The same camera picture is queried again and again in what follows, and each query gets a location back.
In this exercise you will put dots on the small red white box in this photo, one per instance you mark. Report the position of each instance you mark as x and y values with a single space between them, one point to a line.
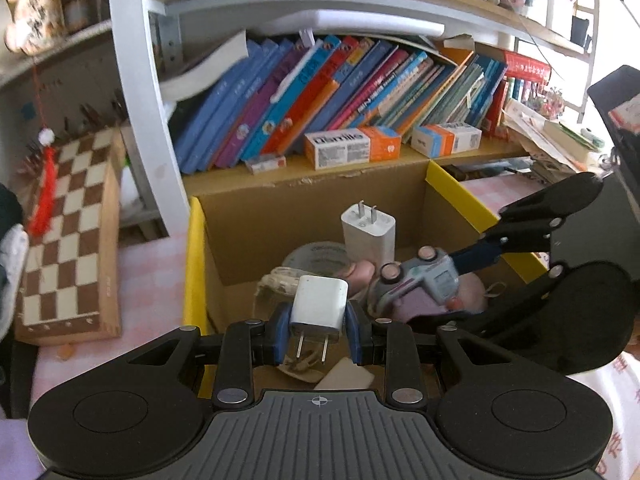
265 163

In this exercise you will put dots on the red tassel ornament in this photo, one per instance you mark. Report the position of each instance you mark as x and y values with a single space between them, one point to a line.
42 200

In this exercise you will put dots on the cream plush toy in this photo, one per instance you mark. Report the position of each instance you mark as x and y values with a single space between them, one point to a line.
35 10

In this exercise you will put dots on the black cup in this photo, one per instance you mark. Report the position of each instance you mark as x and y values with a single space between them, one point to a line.
580 32

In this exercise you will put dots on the cream wristwatch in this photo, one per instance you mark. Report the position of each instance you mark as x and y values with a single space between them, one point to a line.
280 280

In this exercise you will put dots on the yellow cardboard box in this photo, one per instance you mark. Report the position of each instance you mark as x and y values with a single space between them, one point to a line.
250 220

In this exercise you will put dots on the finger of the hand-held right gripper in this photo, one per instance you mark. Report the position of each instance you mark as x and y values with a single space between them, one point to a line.
525 292
475 257

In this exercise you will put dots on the white pen holder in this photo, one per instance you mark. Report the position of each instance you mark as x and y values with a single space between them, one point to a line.
560 12

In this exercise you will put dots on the pink pig plush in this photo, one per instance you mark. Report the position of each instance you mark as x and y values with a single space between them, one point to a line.
357 272

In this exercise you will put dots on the pink checkered desktop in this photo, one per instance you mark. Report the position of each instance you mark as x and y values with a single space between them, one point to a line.
150 285

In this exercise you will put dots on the row of books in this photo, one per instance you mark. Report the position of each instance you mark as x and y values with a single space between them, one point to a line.
310 90

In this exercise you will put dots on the stack of papers and books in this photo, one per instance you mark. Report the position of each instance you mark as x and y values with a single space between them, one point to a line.
545 135

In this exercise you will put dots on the clear tape roll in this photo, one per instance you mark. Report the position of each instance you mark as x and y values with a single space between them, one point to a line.
315 255

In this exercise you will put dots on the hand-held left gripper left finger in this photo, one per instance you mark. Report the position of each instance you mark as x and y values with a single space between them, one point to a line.
281 335

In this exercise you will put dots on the purple garment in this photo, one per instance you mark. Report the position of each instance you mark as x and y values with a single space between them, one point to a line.
17 450

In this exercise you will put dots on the thick red book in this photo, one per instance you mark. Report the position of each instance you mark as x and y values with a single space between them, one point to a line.
530 66

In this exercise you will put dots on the white shelf unit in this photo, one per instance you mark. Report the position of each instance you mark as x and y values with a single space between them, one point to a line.
145 125

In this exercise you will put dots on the wooden chessboard box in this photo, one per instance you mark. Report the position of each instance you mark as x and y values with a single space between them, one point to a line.
70 220

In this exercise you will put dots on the pile of clothes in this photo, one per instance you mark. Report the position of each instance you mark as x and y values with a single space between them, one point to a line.
12 260

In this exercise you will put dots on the cream rectangular block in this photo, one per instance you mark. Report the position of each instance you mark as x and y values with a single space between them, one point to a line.
345 375

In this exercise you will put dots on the white charger plug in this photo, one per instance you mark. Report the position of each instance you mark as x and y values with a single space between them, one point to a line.
367 237
320 300

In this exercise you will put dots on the orange white blue box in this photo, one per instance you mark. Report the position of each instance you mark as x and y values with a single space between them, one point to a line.
445 140

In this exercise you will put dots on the white under-shelf lamp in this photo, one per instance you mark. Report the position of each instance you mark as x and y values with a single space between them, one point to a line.
360 20

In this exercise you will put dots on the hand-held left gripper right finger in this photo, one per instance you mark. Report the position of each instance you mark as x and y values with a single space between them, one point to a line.
352 335

